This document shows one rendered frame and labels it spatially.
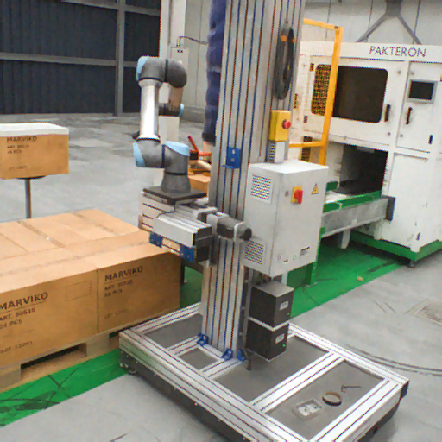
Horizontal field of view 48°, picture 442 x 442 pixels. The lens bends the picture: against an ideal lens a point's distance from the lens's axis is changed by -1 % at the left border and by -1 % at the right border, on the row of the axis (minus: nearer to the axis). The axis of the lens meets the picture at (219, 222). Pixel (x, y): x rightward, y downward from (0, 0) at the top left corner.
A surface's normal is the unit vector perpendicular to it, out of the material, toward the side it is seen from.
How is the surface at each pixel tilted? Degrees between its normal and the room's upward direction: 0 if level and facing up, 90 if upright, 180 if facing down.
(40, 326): 90
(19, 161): 90
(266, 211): 90
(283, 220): 90
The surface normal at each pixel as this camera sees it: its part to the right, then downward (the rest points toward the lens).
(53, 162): 0.69, 0.26
